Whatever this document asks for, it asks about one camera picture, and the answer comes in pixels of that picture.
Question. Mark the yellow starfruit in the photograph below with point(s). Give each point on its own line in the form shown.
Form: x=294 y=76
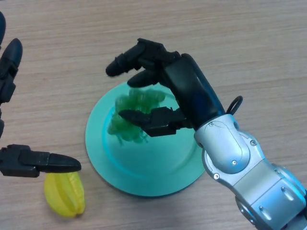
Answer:
x=66 y=196

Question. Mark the green plastic grape bunch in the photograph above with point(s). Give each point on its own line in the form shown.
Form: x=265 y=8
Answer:
x=134 y=107

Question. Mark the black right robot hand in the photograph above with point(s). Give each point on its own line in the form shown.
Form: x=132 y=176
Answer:
x=189 y=91

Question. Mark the round teal plate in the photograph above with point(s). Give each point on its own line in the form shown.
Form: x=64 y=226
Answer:
x=144 y=167

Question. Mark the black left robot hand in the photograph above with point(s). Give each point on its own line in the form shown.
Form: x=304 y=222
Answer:
x=21 y=161

